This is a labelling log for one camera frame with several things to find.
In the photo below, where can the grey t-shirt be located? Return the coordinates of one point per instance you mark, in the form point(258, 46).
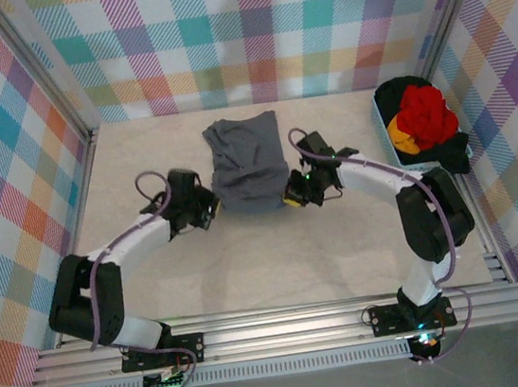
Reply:
point(246, 166)

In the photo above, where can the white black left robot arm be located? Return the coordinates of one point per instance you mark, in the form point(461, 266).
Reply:
point(136, 238)

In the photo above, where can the light blue plastic basket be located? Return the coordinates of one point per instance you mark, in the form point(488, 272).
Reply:
point(385, 134)

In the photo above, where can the yellow t-shirt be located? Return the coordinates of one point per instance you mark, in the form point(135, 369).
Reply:
point(400, 139)

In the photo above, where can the red t-shirt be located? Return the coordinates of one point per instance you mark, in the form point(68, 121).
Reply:
point(426, 119)

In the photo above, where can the pile of coloured clothes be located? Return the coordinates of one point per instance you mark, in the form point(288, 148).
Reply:
point(454, 155)

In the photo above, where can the black controller board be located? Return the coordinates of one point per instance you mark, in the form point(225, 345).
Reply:
point(427, 348)
point(169, 382)

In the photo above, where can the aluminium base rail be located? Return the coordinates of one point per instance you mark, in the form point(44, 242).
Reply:
point(282, 333)

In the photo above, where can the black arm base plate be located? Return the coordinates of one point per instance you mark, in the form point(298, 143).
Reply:
point(385, 320)
point(193, 347)

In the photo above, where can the aluminium frame post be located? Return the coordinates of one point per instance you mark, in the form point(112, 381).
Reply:
point(41, 64)
point(450, 11)

